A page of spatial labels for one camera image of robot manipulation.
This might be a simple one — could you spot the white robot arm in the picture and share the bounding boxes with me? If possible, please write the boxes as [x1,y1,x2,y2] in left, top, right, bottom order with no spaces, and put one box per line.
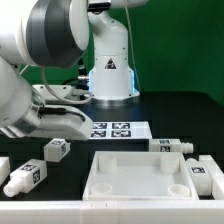
[0,0,149,140]

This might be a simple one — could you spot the white U-shaped fixture wall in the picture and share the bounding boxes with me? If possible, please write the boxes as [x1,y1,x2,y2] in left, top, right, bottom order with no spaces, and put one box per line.
[0,155,224,224]

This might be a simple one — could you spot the white cable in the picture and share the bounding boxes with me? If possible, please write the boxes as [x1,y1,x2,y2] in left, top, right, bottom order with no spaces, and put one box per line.
[19,0,142,104]

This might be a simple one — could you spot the black cables at base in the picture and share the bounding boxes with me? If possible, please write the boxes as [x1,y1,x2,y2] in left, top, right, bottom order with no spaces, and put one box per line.
[59,58,90,87]

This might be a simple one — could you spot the white square tabletop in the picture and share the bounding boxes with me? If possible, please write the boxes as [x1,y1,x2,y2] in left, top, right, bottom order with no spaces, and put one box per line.
[82,151,199,201]

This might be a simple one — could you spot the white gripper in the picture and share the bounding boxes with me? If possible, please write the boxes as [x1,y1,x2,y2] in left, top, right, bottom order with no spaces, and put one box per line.
[30,105,93,141]

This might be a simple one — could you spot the white marker base plate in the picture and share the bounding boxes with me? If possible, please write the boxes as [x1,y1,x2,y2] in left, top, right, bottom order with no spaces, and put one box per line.
[91,121,152,140]

